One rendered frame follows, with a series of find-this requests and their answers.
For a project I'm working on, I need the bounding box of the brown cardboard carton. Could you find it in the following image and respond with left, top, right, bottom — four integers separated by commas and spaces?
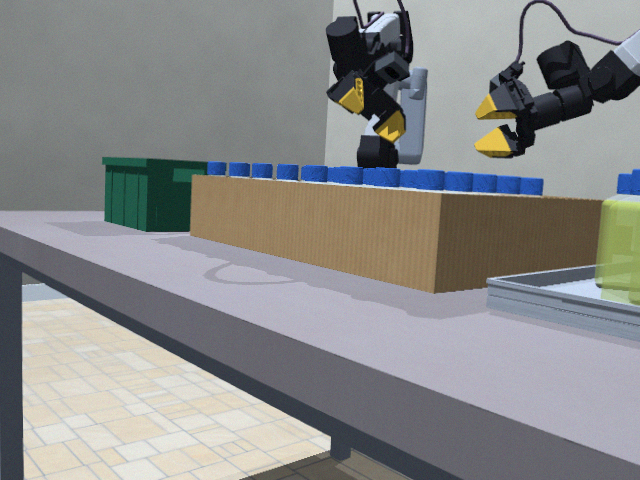
190, 175, 605, 293

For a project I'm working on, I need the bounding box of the green crate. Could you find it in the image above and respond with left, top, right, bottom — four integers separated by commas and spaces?
102, 157, 209, 232

